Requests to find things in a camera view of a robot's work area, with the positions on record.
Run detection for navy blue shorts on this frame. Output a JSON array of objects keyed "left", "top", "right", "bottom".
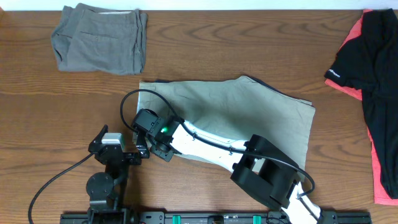
[{"left": 154, "top": 75, "right": 312, "bottom": 106}]

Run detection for khaki beige shorts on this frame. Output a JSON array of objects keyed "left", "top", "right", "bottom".
[{"left": 137, "top": 77, "right": 315, "bottom": 169}]

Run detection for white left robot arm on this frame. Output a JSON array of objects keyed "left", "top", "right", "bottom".
[{"left": 86, "top": 124, "right": 149, "bottom": 224}]

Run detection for folded grey shorts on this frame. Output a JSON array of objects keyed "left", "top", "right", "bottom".
[{"left": 51, "top": 3, "right": 148, "bottom": 75}]

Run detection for red garment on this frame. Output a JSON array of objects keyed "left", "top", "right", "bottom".
[{"left": 325, "top": 9, "right": 397, "bottom": 206}]

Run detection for black t-shirt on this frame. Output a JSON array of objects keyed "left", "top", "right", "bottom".
[{"left": 324, "top": 9, "right": 397, "bottom": 200}]

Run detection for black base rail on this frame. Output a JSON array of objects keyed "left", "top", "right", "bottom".
[{"left": 60, "top": 210, "right": 373, "bottom": 224}]

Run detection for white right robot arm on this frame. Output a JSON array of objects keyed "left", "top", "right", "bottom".
[{"left": 132, "top": 109, "right": 322, "bottom": 223}]

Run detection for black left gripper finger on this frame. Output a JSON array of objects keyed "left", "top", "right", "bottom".
[
  {"left": 90, "top": 124, "right": 108, "bottom": 146},
  {"left": 136, "top": 132, "right": 149, "bottom": 157}
]

